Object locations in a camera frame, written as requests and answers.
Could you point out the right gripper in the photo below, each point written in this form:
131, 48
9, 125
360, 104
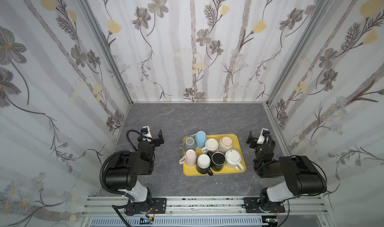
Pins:
255, 141

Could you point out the white slotted cable duct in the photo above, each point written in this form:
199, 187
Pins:
198, 221

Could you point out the black and white mug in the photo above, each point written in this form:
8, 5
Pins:
203, 165

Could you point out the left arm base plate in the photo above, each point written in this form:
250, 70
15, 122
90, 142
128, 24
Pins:
157, 205

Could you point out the grey mug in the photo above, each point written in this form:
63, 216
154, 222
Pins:
189, 144

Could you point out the pink mug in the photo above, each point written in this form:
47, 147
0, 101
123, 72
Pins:
189, 159

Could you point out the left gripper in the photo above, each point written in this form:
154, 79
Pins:
156, 139

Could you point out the yellow tray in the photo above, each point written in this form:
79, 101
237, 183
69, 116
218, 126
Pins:
192, 171

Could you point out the white mug centre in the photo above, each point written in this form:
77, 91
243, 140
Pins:
211, 145

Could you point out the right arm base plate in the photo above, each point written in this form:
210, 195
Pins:
255, 205

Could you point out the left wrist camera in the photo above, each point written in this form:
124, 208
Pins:
145, 131

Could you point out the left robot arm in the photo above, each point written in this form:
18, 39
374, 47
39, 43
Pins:
119, 173

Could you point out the white speckled mug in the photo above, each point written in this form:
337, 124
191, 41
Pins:
233, 160

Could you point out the beige mug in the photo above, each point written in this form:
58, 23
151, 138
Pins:
225, 144

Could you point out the aluminium mounting rail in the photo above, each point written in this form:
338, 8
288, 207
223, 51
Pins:
232, 206

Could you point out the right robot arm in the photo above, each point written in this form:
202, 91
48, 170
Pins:
301, 177

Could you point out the light blue mug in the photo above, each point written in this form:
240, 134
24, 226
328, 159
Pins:
200, 139

